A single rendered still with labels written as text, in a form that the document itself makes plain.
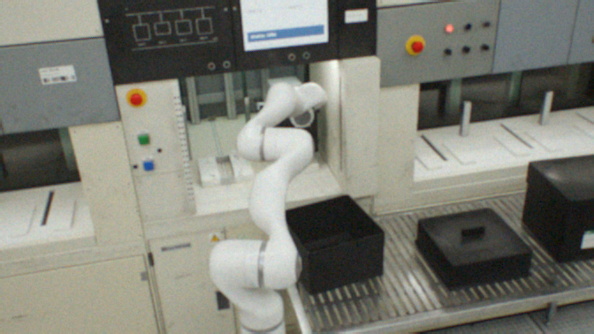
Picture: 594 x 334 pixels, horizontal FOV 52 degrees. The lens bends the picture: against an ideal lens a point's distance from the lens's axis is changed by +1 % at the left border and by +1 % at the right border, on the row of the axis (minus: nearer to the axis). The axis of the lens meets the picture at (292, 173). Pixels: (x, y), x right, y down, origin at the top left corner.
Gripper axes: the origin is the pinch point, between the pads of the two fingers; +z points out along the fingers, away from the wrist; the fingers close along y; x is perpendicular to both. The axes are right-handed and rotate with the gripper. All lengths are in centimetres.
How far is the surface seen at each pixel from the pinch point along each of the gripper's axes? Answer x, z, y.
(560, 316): -121, -30, 123
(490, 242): -35, -74, 53
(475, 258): -35, -80, 44
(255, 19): 35.4, -30.4, -14.3
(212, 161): -31.2, 5.9, -31.4
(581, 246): -39, -79, 83
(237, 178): -32.5, -10.3, -23.2
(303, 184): -34.4, -18.7, 2.1
